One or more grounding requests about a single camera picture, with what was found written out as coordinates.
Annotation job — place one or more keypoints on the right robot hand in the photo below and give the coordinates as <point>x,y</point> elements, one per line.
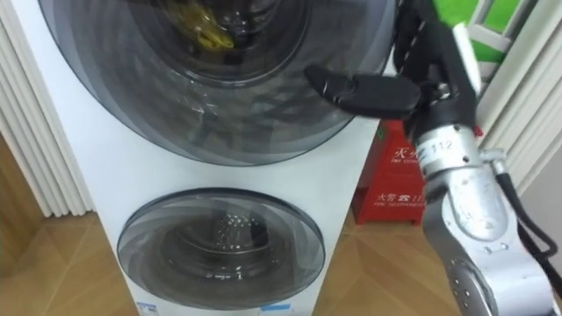
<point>386,94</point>

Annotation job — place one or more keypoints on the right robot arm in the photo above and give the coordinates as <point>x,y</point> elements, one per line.
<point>474,210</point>

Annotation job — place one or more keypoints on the white stacked washing machines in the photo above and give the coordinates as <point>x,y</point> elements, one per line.
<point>211,175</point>

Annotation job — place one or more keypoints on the yellow cloth in drum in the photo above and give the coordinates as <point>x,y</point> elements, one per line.
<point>206,26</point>

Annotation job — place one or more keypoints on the red fire extinguisher box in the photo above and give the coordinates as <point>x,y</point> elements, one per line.
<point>391,180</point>

